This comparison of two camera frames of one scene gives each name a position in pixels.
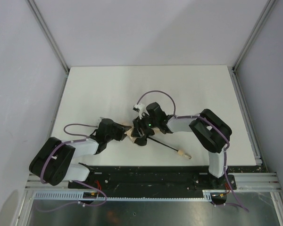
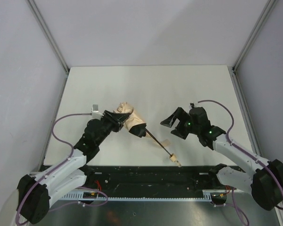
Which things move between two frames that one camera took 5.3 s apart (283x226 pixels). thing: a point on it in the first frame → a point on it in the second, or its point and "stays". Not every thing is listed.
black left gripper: x=119 y=131 → x=113 y=120
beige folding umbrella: x=155 y=131 → x=131 y=120
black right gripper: x=140 y=128 → x=179 y=123
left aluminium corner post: x=47 y=33 stays
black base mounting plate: x=155 y=178 stays
